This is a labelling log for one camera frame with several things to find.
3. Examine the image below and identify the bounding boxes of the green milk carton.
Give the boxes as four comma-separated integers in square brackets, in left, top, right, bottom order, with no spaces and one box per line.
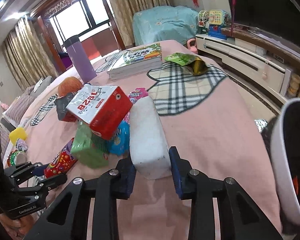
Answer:
[71,121,109,169]

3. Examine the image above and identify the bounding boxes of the blue candy blister pack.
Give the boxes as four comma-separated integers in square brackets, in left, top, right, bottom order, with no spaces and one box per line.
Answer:
[106,120,130,156]

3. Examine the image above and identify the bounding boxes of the red white carton box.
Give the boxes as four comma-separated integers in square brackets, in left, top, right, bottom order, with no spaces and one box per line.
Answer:
[66,83,133,140]

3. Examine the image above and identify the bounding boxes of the pink candy blister pack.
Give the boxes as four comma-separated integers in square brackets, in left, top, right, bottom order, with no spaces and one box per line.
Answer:
[123,87,150,123]

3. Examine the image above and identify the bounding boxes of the red snack bag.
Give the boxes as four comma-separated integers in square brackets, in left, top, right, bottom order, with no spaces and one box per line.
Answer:
[55,92,77,122]

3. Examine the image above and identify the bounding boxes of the white rimmed trash bin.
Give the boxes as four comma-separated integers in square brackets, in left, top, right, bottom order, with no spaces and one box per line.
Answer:
[261,98,300,236]

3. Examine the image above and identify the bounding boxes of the person's left hand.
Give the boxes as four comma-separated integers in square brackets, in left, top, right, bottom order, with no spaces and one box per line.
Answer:
[0,213,36,239]

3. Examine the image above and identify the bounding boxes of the tape roll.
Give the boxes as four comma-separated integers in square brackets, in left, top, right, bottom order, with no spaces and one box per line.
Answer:
[7,150,27,167]

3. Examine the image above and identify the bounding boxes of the red colourful candy bag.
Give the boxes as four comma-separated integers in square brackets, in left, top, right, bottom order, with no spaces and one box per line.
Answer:
[44,138,77,178]

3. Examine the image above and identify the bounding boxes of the yellow sponge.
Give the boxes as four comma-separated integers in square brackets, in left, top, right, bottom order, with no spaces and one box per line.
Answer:
[9,127,27,146]

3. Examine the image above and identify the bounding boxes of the orange apple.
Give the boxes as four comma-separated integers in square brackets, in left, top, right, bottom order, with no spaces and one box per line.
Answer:
[58,76,83,98]

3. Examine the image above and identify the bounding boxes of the pink blanket with plaid patches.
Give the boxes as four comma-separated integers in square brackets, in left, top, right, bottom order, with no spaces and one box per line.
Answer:
[22,68,282,239]

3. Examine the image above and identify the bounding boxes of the beige left curtain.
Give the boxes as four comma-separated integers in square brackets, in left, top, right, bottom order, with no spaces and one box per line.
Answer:
[2,16,58,91]

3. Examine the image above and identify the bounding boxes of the purple thermos bottle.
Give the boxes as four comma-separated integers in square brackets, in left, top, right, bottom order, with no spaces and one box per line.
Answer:
[64,35,97,83]

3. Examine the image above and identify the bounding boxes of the stack of children's books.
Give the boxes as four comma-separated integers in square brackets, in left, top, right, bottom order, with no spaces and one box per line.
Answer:
[107,43,162,80]

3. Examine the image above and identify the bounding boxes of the white tv cabinet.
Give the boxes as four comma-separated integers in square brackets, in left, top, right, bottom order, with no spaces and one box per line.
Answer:
[196,34,292,96]

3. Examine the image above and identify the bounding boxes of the green gold snack wrapper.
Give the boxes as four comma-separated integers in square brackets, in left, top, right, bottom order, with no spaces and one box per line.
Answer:
[165,53,209,76]

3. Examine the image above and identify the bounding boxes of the pink kettlebell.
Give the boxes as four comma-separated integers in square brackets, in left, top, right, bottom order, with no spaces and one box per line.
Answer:
[186,38,198,54]

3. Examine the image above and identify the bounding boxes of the colourful toy cash register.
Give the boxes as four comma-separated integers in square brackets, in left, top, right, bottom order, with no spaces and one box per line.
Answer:
[197,10,232,40]

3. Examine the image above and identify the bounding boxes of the teal covered furniture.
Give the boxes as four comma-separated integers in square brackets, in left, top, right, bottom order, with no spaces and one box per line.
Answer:
[133,6,198,46]

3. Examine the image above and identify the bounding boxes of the black television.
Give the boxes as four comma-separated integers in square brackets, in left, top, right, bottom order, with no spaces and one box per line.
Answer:
[229,0,300,47]

